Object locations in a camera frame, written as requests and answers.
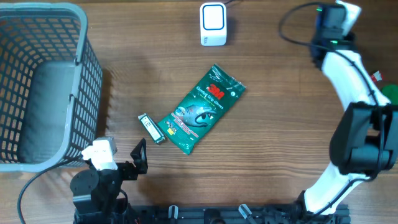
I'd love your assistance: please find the green 3M gloves packet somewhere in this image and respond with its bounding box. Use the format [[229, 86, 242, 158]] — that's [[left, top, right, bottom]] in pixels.
[[158, 64, 246, 155]]

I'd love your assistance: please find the red stick sachet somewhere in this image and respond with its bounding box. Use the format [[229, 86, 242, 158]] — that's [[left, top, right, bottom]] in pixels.
[[371, 70, 384, 83]]

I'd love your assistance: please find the green lidded jar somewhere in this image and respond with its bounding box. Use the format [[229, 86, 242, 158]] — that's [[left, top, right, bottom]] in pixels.
[[381, 84, 398, 105]]

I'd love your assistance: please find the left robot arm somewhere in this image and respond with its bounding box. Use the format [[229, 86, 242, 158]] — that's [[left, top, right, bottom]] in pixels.
[[70, 137, 148, 223]]

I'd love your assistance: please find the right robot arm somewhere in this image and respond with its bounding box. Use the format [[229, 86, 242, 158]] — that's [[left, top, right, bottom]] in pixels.
[[301, 1, 397, 221]]

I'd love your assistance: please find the grey plastic shopping basket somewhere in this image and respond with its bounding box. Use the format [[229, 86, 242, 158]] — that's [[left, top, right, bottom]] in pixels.
[[1, 2, 103, 172]]

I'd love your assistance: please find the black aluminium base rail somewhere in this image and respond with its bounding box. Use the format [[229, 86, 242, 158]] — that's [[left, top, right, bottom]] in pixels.
[[73, 204, 351, 224]]

